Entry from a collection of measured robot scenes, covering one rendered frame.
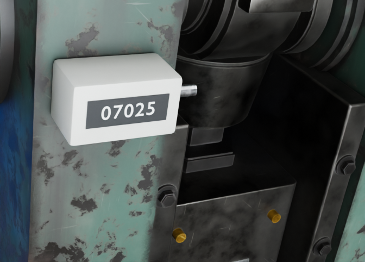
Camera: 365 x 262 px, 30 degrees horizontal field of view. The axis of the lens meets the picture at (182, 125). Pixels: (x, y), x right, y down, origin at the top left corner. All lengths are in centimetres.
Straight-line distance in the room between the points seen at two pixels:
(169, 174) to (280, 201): 17
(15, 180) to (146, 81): 15
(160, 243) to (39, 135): 16
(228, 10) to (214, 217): 19
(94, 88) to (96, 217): 13
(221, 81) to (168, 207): 12
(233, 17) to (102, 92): 16
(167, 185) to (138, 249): 5
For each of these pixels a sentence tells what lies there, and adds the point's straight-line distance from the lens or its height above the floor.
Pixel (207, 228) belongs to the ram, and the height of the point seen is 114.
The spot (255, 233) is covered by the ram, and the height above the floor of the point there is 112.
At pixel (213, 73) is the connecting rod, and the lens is 57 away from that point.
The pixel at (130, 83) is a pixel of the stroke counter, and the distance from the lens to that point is 40.
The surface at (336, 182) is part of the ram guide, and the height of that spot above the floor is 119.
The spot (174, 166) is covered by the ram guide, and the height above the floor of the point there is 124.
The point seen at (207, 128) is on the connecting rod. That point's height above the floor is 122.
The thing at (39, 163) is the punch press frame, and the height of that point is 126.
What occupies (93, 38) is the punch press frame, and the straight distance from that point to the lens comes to 42.
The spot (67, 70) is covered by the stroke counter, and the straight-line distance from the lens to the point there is 40.
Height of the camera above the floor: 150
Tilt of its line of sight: 28 degrees down
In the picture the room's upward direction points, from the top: 9 degrees clockwise
